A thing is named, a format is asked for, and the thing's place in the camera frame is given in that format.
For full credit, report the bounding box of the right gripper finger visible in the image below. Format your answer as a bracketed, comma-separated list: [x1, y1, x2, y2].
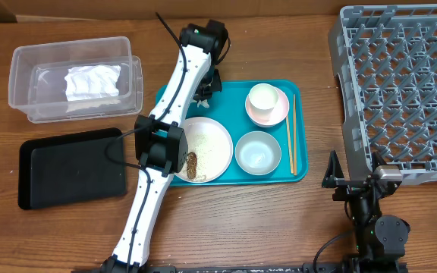
[322, 150, 344, 187]
[372, 152, 387, 178]

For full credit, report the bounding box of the white cup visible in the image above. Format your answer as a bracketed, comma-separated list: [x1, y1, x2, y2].
[248, 83, 278, 117]

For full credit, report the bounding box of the white napkin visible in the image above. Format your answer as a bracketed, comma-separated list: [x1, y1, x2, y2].
[64, 64, 121, 102]

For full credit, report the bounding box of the black plastic tray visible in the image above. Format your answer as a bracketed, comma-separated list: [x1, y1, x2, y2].
[17, 127, 127, 210]

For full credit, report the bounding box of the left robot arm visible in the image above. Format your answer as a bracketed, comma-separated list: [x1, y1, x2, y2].
[99, 20, 231, 272]

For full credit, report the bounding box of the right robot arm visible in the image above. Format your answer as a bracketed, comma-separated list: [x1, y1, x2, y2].
[313, 151, 410, 273]

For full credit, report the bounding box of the grey dishwasher rack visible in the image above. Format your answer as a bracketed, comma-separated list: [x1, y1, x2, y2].
[329, 4, 437, 185]

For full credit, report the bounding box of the teal serving tray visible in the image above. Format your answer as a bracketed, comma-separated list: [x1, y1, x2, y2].
[152, 79, 310, 187]

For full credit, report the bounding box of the large white plate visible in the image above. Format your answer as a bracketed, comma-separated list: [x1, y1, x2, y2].
[175, 117, 234, 184]

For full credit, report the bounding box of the left wooden chopstick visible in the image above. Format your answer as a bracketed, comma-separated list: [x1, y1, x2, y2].
[285, 114, 294, 174]

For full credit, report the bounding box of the grey bowl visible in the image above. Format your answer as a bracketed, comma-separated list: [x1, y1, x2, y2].
[235, 131, 282, 176]

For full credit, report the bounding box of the brown food scrap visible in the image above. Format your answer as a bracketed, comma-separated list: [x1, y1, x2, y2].
[186, 152, 197, 180]

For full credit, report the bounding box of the clear plastic bin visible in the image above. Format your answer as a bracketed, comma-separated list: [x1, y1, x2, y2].
[8, 36, 143, 124]

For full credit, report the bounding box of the brown cardboard backdrop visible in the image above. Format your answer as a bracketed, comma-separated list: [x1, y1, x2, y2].
[0, 0, 437, 23]

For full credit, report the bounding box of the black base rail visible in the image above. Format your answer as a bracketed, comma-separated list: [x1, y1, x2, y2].
[72, 261, 409, 273]

